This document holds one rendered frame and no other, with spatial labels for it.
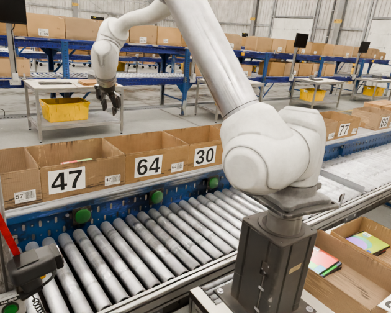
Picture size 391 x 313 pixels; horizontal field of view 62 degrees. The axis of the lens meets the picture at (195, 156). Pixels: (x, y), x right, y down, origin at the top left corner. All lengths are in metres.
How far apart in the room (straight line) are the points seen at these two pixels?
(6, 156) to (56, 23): 4.50
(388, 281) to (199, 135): 1.36
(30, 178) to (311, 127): 1.12
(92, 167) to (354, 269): 1.23
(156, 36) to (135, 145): 5.04
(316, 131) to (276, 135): 0.20
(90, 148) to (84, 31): 4.51
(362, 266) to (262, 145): 0.96
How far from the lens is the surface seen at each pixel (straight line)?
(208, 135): 2.28
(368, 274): 1.57
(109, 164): 1.60
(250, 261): 1.13
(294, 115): 0.92
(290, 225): 1.04
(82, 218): 1.58
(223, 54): 0.84
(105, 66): 1.42
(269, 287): 1.10
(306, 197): 0.99
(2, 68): 5.73
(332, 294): 1.33
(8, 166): 1.79
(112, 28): 1.50
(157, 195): 1.72
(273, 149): 0.72
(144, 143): 2.00
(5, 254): 0.93
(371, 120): 3.74
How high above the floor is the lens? 1.62
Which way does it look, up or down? 20 degrees down
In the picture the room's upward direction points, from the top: 5 degrees clockwise
